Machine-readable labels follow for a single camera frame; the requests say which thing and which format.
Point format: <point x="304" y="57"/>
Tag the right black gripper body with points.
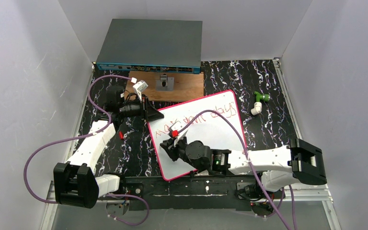
<point x="176" y="148"/>

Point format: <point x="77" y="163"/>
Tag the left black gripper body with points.
<point x="144" y="109"/>

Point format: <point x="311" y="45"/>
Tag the pink framed whiteboard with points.
<point x="219" y="127"/>

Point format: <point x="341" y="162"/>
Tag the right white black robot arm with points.
<point x="297" y="162"/>

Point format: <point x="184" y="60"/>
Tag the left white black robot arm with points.
<point x="74" y="181"/>

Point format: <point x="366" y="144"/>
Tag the white pipe elbow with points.
<point x="257" y="108"/>

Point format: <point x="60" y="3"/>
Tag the brown wooden board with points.
<point x="186" y="86"/>

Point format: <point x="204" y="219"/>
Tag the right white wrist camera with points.
<point x="177" y="135"/>

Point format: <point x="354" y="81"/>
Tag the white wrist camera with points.
<point x="139" y="87"/>
<point x="177" y="135"/>

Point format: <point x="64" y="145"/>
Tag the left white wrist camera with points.
<point x="139" y="87"/>

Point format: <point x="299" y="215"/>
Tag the small grey metal bracket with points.
<point x="165" y="83"/>

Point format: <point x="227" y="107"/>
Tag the grey blue network switch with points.
<point x="152" y="46"/>

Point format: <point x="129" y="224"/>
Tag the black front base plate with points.
<point x="198" y="192"/>

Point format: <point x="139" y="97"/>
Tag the aluminium frame rail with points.
<point x="281" y="78"/>

